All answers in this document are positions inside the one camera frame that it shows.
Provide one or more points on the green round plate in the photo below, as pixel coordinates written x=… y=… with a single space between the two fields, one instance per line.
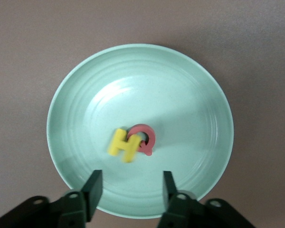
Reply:
x=137 y=83

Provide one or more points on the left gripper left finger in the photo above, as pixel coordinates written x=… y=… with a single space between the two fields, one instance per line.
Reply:
x=80 y=206

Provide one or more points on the brown table cover sheet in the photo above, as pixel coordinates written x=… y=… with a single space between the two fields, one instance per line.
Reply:
x=14 y=71

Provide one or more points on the pink foam letter Q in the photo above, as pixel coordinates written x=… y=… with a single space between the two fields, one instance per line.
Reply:
x=150 y=137

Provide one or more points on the yellow foam letter H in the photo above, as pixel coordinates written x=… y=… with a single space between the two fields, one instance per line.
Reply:
x=123 y=145

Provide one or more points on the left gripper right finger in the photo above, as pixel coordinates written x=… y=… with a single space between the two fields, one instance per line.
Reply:
x=180 y=209

